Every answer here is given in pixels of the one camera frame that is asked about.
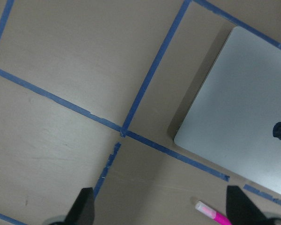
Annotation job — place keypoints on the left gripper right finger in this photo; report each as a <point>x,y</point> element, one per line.
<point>240,210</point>

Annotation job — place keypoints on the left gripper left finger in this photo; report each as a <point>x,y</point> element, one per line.
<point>82,211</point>

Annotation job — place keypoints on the pink marker pen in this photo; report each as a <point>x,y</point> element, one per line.
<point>211,213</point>

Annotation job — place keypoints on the silver closed laptop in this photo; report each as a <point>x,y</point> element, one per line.
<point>235,118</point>

